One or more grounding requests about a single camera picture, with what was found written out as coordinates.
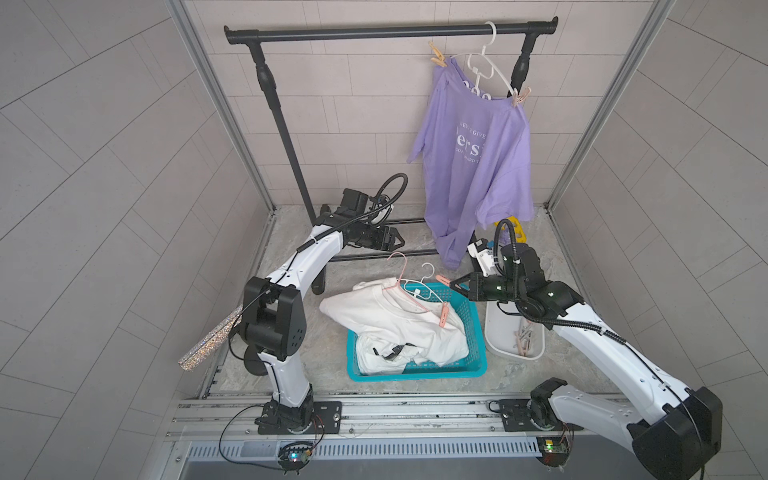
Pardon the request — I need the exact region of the pink wire hanger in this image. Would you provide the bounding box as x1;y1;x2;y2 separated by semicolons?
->
388;252;449;325

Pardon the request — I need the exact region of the white garment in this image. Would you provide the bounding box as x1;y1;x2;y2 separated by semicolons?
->
319;277;469;375

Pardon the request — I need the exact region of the purple t-shirt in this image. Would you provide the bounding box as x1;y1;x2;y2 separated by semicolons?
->
408;58;535;270

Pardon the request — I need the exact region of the beige clothespin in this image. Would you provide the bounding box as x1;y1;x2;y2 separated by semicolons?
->
428;41;447;68

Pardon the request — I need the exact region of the white plastic hanger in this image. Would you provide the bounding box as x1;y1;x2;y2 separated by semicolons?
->
400;262;444;303
453;21;517;102

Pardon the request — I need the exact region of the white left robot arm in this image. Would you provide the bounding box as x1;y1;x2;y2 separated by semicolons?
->
232;189;404;434

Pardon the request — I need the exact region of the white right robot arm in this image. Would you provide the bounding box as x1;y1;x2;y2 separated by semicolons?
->
449;243;723;479

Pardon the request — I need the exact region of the white plastic clothespin tray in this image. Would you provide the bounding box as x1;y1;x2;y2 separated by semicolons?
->
484;302;546;361

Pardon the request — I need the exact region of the yellow plastic triangle toy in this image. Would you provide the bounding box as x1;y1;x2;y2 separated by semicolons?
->
508;217;527;243

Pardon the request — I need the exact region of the teal plastic laundry basket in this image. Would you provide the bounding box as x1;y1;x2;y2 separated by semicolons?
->
347;282;488;383

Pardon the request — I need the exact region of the right circuit board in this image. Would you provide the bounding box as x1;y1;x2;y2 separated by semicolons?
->
536;437;571;468

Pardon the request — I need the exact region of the circuit board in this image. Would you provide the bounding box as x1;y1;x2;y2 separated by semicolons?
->
277;441;314;472
536;437;571;468

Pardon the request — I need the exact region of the black metal clothes rack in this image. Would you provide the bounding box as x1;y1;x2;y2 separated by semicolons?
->
225;20;557;294

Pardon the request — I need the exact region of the left circuit board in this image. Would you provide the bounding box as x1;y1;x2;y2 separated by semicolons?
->
277;441;314;472

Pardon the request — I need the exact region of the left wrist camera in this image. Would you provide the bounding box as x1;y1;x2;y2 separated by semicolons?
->
368;205;393;225

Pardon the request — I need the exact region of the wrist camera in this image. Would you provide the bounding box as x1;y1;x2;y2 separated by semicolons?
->
368;205;393;225
467;239;497;277

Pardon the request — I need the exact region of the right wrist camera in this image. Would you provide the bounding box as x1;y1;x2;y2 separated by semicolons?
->
467;239;497;277

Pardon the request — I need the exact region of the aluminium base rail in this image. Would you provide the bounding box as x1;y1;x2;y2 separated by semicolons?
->
161;393;673;463

